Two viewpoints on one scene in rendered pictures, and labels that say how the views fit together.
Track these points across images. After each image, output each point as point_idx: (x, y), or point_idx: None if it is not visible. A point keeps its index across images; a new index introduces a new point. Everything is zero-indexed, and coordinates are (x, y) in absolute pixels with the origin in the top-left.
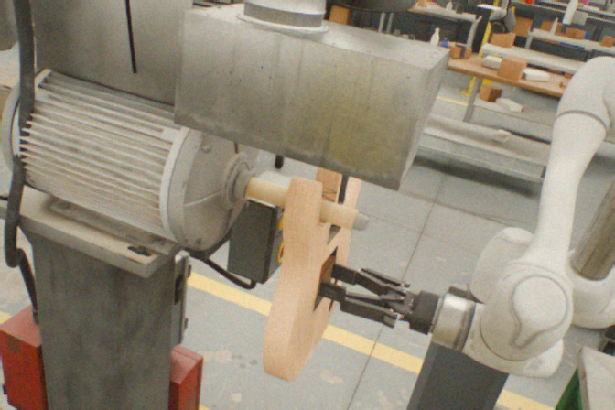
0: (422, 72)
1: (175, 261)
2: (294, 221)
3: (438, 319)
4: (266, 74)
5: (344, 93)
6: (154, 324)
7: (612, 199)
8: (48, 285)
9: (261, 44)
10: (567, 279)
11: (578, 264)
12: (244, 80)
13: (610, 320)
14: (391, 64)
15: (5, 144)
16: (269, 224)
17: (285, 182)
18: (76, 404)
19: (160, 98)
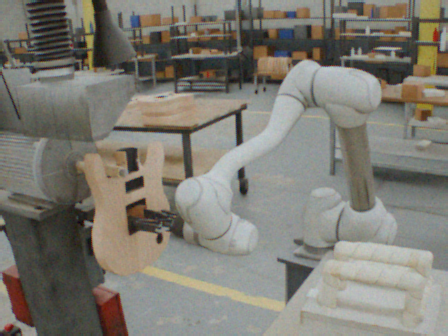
0: (84, 87)
1: (77, 224)
2: (89, 176)
3: (183, 226)
4: (43, 104)
5: (66, 104)
6: (70, 261)
7: (341, 149)
8: (13, 239)
9: (39, 92)
10: (219, 182)
11: (350, 202)
12: (38, 109)
13: (384, 240)
14: (75, 87)
15: None
16: None
17: None
18: (40, 310)
19: None
